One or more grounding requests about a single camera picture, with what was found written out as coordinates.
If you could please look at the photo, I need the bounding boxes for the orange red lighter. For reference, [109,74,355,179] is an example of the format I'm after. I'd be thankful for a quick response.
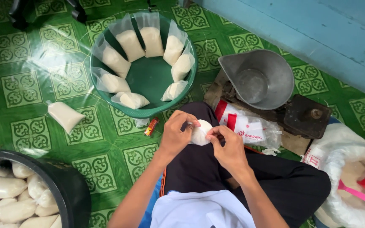
[144,117,160,137]

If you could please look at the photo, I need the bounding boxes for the person's black trousers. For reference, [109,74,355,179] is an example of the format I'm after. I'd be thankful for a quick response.
[159,101,332,228]

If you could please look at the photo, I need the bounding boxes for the heap of tied sugar packets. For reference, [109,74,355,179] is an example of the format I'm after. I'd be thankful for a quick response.
[0,161,63,228]

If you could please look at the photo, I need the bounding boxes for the tied sugar bag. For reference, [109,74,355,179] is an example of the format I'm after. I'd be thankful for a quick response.
[46,100,86,135]

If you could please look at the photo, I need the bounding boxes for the small round sugar bag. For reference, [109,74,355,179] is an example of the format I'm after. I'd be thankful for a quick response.
[187,119,215,146]

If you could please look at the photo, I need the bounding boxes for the person's left hand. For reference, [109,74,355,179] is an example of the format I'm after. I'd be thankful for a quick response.
[159,110,201,157]

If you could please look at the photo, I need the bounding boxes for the green plastic basin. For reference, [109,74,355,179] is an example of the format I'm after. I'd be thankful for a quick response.
[89,13,198,119]

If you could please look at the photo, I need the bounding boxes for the black weighing scale base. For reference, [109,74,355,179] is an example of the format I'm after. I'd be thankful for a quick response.
[222,84,332,140]

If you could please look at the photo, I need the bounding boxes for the pack of empty plastic bags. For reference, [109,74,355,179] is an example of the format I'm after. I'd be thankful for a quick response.
[214,99,283,149]

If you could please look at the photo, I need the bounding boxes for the black plastic tub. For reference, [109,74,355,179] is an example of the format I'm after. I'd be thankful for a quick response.
[0,149,92,228]

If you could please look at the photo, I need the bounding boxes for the black plastic bag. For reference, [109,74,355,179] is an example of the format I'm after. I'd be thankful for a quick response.
[8,0,88,31]

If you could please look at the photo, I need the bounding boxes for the person's right hand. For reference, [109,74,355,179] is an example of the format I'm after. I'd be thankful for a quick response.
[206,125,249,173]

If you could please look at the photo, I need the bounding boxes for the grey metal scale pan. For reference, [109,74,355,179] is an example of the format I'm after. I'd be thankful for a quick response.
[218,49,295,111]

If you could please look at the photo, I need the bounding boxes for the person's white shirt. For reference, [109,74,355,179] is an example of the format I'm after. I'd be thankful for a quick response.
[150,190,256,228]

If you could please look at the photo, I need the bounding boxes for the ring of open sugar bags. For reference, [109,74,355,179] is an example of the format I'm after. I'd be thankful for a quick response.
[91,12,196,110]

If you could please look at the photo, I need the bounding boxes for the pink plastic scoop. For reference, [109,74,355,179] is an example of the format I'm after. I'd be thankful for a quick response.
[338,179,365,213]

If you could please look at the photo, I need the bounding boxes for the clear plastic sheet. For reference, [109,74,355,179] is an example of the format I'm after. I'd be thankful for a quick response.
[10,30,129,156]

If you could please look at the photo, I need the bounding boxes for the white sugar sack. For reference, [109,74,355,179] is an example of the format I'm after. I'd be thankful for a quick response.
[301,122,365,228]

